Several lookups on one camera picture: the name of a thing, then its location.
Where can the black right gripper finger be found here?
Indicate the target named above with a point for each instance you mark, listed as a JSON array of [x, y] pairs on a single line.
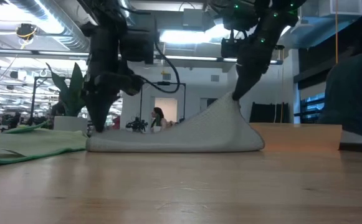
[[244, 81]]

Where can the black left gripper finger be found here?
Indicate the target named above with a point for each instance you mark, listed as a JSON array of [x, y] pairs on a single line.
[[101, 112]]

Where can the grey waffle microfiber towel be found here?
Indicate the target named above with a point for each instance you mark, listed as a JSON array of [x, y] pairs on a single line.
[[199, 133]]

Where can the green microfiber towel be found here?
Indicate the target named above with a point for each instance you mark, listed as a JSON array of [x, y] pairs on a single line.
[[28, 143]]

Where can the black background robot arm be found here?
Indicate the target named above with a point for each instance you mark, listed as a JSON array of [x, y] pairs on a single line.
[[136, 125]]

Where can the snake plant in white pot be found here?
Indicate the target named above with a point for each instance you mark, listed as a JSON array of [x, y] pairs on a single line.
[[71, 93]]

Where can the black folded panels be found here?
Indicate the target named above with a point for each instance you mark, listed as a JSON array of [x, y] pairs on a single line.
[[268, 112]]

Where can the person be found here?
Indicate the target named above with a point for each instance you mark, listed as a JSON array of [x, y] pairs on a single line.
[[159, 119], [355, 93]]

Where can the long ceiling light strip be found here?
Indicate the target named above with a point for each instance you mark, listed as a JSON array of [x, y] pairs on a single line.
[[43, 53]]

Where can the grey ceiling box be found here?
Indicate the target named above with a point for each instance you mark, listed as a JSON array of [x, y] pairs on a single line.
[[193, 17]]

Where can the black round ceiling device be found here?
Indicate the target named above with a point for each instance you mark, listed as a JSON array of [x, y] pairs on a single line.
[[25, 31]]

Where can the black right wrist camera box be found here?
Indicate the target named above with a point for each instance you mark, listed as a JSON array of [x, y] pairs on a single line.
[[230, 47]]

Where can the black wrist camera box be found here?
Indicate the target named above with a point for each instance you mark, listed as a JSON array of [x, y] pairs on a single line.
[[230, 47], [137, 46]]

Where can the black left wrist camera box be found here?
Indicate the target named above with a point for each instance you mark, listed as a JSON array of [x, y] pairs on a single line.
[[137, 46]]

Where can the thin black stand frame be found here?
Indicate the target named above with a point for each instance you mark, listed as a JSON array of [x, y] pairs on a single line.
[[33, 102]]

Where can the black aluminium table frame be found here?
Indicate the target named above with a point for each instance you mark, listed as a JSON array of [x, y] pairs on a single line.
[[355, 147]]

